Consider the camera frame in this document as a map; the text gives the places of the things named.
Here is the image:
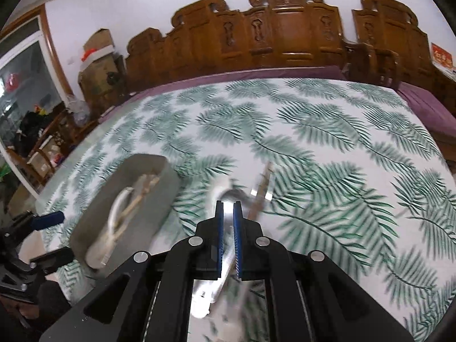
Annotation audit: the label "purple bench cushion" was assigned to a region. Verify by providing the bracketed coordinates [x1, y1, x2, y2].
[99, 66, 348, 124]

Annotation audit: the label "large steel spoon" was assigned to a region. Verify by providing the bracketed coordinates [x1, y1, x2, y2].
[190, 176, 251, 319]

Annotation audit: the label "red sign board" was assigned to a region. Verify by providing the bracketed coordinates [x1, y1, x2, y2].
[431, 42, 454, 70]

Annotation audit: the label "wooden door frame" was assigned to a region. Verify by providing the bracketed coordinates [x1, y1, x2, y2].
[1, 4, 74, 97]

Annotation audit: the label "purple chair cushion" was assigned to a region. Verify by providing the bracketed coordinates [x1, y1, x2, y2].
[397, 82, 456, 137]

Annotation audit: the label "carved wooden armchair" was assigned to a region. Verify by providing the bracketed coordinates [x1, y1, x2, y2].
[352, 0, 435, 90]

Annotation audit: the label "light wooden chopstick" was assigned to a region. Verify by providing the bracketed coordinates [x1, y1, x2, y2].
[116, 175, 160, 236]

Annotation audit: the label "stacked cardboard boxes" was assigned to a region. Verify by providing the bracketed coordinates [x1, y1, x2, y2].
[78, 28, 124, 116]

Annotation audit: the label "clear plastic bag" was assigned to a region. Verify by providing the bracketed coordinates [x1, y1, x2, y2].
[67, 94, 90, 127]

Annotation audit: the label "steel fork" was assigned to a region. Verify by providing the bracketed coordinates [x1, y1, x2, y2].
[247, 161, 274, 221]

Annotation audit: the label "grey rectangular utensil tray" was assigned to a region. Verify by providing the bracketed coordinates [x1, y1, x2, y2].
[70, 154, 181, 279]

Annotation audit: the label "green leaf patterned tablecloth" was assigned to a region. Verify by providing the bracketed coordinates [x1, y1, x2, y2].
[40, 79, 455, 341]

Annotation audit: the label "white ceramic spoon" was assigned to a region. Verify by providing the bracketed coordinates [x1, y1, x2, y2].
[85, 187, 134, 270]

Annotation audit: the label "carved wooden bench backrest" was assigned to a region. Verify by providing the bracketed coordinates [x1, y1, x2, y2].
[126, 0, 348, 90]

